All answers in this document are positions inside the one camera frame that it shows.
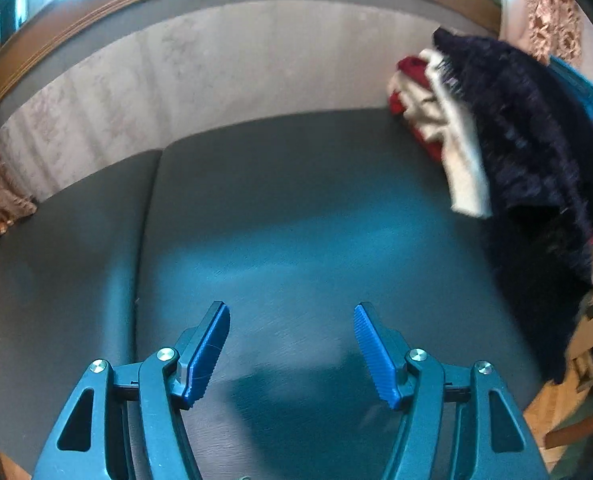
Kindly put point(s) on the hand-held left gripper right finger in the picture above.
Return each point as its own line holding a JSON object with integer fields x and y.
{"x": 376, "y": 355}

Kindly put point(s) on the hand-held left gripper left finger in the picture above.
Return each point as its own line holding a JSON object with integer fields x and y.
{"x": 204, "y": 355}

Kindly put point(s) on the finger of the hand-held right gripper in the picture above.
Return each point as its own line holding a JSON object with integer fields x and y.
{"x": 573, "y": 82}

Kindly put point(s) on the dark purple velvet garment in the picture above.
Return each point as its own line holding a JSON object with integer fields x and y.
{"x": 526, "y": 160}

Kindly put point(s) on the cream white cloth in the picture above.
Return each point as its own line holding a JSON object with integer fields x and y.
{"x": 464, "y": 160}

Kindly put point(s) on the red cloth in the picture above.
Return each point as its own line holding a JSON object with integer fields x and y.
{"x": 411, "y": 67}

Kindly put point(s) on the wooden furniture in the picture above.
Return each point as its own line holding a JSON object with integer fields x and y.
{"x": 576, "y": 430}

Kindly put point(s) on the white lace curtain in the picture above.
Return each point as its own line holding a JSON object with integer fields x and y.
{"x": 216, "y": 75}

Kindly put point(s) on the wooden window frame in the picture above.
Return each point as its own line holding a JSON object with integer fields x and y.
{"x": 126, "y": 5}

